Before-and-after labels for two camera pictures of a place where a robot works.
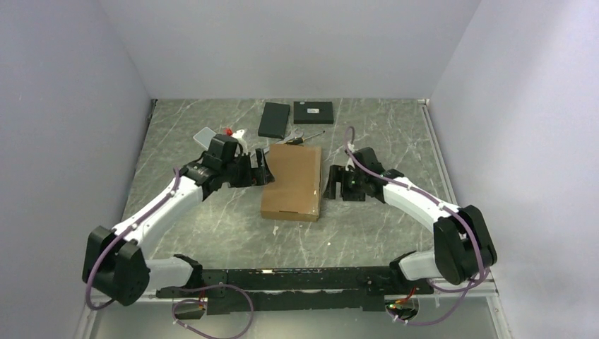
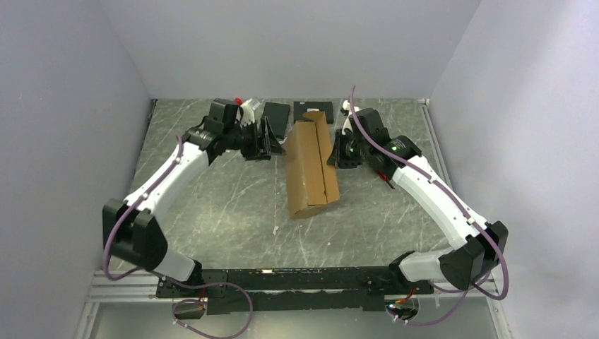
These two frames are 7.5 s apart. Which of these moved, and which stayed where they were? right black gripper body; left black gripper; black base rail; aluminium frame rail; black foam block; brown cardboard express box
Moved: brown cardboard express box; right black gripper body; left black gripper
Stayed: black base rail; black foam block; aluminium frame rail
